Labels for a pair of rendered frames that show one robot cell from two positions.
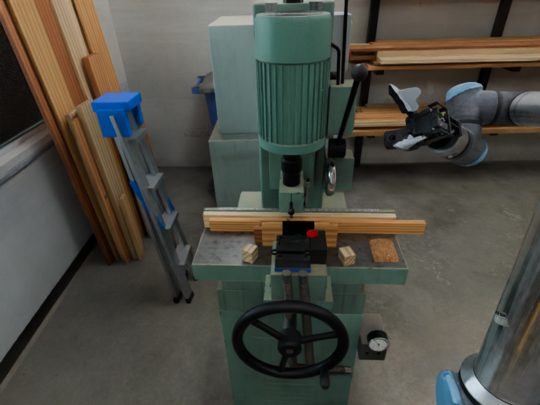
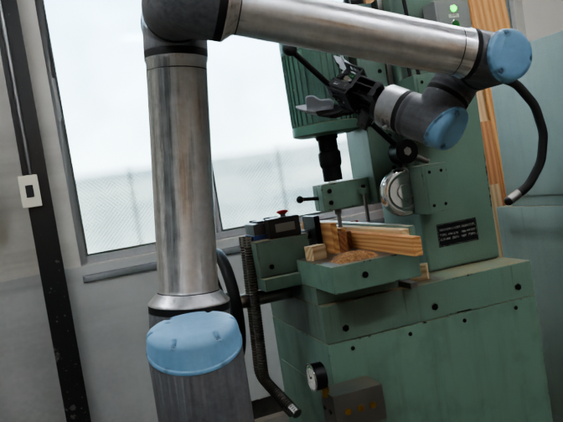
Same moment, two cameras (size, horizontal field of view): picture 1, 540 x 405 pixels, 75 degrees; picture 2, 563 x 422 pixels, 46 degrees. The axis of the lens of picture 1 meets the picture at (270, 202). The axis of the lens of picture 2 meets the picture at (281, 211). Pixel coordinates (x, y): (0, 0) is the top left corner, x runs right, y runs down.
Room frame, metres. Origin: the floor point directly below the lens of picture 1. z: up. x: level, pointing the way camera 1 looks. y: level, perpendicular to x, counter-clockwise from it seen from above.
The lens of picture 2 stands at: (0.10, -1.64, 1.11)
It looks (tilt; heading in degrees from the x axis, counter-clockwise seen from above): 3 degrees down; 68
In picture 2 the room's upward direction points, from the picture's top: 9 degrees counter-clockwise
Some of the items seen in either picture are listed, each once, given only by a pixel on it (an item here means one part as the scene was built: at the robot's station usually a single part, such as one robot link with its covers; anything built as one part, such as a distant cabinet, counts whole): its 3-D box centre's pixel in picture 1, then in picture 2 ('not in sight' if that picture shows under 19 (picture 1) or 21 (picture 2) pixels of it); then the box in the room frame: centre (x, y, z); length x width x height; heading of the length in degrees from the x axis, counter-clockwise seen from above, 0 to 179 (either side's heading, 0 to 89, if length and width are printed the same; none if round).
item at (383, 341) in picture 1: (377, 341); (318, 379); (0.65, -0.31, 0.65); 0.06 x 0.04 x 0.08; 86
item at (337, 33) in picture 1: (337, 42); (449, 33); (1.19, -0.23, 1.40); 0.10 x 0.06 x 0.16; 176
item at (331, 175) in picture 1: (329, 177); (402, 192); (1.00, -0.20, 1.02); 0.12 x 0.03 x 0.12; 176
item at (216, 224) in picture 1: (314, 225); (353, 239); (0.88, -0.14, 0.92); 0.66 x 0.02 x 0.04; 86
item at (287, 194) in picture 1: (292, 192); (343, 197); (0.90, -0.07, 1.03); 0.14 x 0.07 x 0.09; 176
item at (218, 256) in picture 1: (297, 260); (310, 265); (0.77, -0.08, 0.87); 0.61 x 0.30 x 0.06; 86
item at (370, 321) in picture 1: (370, 336); (353, 403); (0.72, -0.31, 0.58); 0.12 x 0.08 x 0.08; 176
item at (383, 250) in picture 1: (383, 247); (353, 254); (0.78, -0.32, 0.91); 0.10 x 0.07 x 0.02; 176
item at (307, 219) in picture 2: (298, 241); (302, 234); (0.77, -0.08, 0.95); 0.09 x 0.07 x 0.09; 86
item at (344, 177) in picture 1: (338, 169); (427, 188); (1.06, -0.23, 1.02); 0.09 x 0.07 x 0.12; 86
